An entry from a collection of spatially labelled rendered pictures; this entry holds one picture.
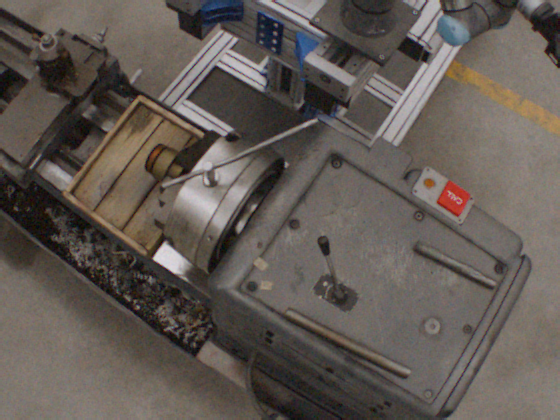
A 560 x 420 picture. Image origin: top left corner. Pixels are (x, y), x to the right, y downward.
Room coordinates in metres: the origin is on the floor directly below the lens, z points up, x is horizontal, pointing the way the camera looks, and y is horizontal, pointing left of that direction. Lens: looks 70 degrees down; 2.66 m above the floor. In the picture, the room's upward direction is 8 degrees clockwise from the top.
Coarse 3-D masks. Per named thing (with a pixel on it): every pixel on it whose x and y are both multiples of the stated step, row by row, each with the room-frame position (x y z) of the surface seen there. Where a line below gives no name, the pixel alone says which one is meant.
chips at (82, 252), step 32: (128, 96) 1.10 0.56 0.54; (0, 192) 0.69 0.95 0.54; (32, 192) 0.71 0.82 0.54; (32, 224) 0.60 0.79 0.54; (64, 224) 0.61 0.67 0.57; (64, 256) 0.52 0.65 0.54; (96, 256) 0.52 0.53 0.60; (128, 256) 0.55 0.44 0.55; (128, 288) 0.44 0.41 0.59; (160, 288) 0.46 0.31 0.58; (160, 320) 0.37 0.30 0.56; (192, 320) 0.39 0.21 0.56; (192, 352) 0.29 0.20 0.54
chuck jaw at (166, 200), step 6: (168, 180) 0.60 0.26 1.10; (174, 186) 0.59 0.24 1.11; (180, 186) 0.59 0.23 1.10; (162, 192) 0.58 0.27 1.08; (168, 192) 0.57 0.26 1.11; (174, 192) 0.57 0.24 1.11; (162, 198) 0.55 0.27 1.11; (168, 198) 0.55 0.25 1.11; (174, 198) 0.56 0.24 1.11; (162, 204) 0.54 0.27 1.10; (168, 204) 0.54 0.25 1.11; (162, 210) 0.52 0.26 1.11; (168, 210) 0.52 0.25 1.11; (156, 216) 0.51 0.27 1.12; (162, 216) 0.51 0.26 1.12; (156, 222) 0.50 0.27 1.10; (162, 222) 0.49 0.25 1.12; (162, 228) 0.49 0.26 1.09; (168, 240) 0.46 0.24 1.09
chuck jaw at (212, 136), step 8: (208, 136) 0.68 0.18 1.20; (216, 136) 0.69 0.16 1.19; (224, 136) 0.68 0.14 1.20; (232, 136) 0.69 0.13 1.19; (192, 144) 0.67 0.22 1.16; (200, 144) 0.67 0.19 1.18; (208, 144) 0.67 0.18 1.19; (184, 152) 0.66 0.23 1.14; (192, 152) 0.65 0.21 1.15; (200, 152) 0.65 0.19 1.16; (176, 160) 0.64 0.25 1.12; (184, 160) 0.64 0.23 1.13; (192, 160) 0.64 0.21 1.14; (192, 168) 0.63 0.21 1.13
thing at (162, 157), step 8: (160, 144) 0.69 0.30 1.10; (152, 152) 0.66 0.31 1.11; (160, 152) 0.66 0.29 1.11; (168, 152) 0.66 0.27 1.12; (176, 152) 0.67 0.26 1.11; (152, 160) 0.64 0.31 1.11; (160, 160) 0.64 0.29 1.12; (168, 160) 0.64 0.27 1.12; (152, 168) 0.63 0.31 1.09; (160, 168) 0.62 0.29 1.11; (168, 168) 0.62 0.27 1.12; (176, 168) 0.63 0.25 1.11; (184, 168) 0.65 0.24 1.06; (160, 176) 0.61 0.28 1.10; (168, 176) 0.61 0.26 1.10; (176, 176) 0.61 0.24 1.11
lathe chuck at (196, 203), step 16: (224, 144) 0.65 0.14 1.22; (240, 144) 0.66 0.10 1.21; (256, 144) 0.68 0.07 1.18; (208, 160) 0.61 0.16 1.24; (240, 160) 0.62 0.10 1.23; (224, 176) 0.57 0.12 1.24; (192, 192) 0.53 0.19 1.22; (208, 192) 0.54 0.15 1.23; (224, 192) 0.54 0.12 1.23; (176, 208) 0.50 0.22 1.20; (192, 208) 0.50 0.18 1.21; (208, 208) 0.51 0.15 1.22; (176, 224) 0.48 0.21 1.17; (192, 224) 0.48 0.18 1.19; (176, 240) 0.45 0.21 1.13; (192, 240) 0.45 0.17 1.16; (192, 256) 0.43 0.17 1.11
